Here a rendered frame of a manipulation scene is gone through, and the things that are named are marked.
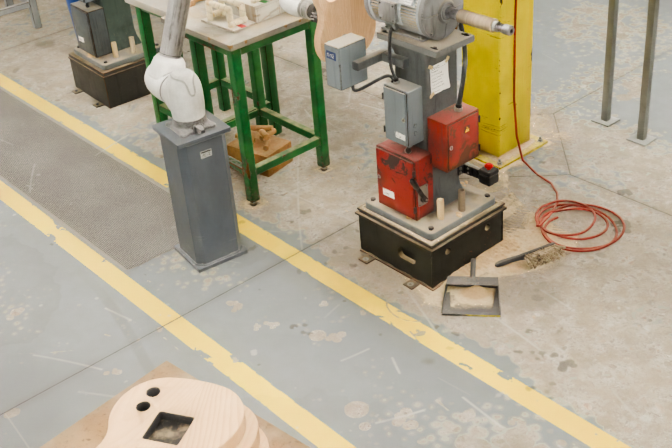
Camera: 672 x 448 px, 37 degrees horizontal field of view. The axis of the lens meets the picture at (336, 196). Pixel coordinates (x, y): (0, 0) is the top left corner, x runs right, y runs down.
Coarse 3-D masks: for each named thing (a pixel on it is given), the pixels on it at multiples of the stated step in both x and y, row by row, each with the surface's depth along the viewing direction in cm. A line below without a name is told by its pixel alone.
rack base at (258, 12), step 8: (240, 0) 521; (248, 0) 520; (272, 0) 518; (232, 8) 525; (248, 8) 515; (256, 8) 512; (264, 8) 516; (272, 8) 520; (248, 16) 518; (256, 16) 514; (264, 16) 518; (272, 16) 522
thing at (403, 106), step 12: (396, 24) 429; (384, 84) 444; (396, 84) 442; (408, 84) 441; (384, 96) 445; (396, 96) 439; (408, 96) 435; (420, 96) 441; (384, 108) 448; (396, 108) 442; (408, 108) 438; (420, 108) 443; (396, 120) 445; (408, 120) 441; (420, 120) 446; (396, 132) 448; (408, 132) 444; (420, 132) 449; (408, 144) 447
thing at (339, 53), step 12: (348, 36) 443; (360, 36) 442; (324, 48) 439; (336, 48) 433; (348, 48) 436; (360, 48) 440; (336, 60) 436; (348, 60) 438; (336, 72) 439; (348, 72) 441; (360, 72) 446; (336, 84) 443; (348, 84) 443; (372, 84) 448
